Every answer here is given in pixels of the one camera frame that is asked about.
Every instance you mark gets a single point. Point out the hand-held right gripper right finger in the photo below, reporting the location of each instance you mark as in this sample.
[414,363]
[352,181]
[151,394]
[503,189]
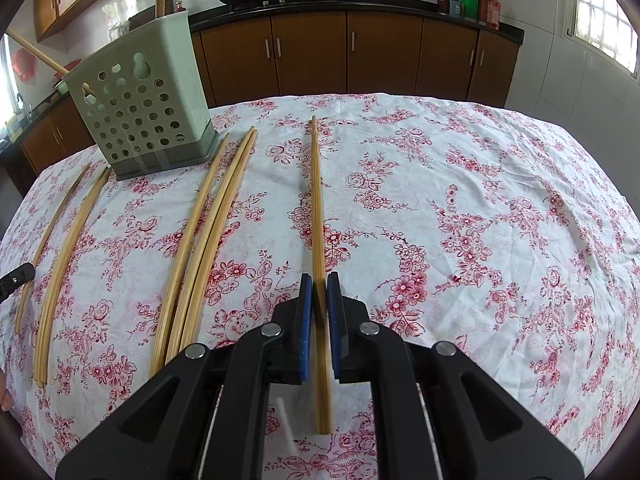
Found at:
[334,330]

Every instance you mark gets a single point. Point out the green perforated chopstick holder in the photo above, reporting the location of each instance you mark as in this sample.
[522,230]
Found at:
[130,110]

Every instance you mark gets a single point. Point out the yellow dish soap bottle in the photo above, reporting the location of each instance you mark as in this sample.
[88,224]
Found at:
[12,127]

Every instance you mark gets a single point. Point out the green box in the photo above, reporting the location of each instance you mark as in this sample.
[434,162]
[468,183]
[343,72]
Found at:
[468,4]

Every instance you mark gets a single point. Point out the person's left hand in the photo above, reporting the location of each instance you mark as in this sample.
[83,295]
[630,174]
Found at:
[4,392]

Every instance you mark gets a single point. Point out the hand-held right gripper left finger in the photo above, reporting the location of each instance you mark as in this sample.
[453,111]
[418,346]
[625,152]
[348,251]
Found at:
[306,330]

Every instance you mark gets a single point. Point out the dark chopping board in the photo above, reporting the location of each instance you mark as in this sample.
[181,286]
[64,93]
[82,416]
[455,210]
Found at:
[142,20]

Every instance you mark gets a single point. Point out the black countertop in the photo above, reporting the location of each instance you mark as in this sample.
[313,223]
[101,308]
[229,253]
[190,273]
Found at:
[380,2]

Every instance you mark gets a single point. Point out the sliding window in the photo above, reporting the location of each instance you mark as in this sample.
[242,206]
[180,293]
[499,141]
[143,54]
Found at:
[5,75]

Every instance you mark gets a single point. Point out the gas stove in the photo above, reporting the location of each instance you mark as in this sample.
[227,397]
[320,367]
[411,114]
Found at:
[285,1]

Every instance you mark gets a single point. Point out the floral white red tablecloth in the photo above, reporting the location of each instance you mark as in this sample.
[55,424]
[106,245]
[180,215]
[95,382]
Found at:
[450,185]

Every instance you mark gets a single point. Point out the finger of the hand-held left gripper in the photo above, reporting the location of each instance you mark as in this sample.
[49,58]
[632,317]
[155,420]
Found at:
[15,280]

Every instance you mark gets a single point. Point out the red packet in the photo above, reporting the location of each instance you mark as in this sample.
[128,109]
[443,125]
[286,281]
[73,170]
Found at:
[491,10]

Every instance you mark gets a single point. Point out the hanging red plastic bag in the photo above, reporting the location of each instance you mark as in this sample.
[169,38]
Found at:
[22,62]

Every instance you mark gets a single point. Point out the large bright window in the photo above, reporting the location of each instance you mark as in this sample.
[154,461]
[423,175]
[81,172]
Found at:
[605,10]

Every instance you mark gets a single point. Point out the wooden lower cabinets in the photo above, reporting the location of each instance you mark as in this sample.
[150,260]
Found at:
[385,55]

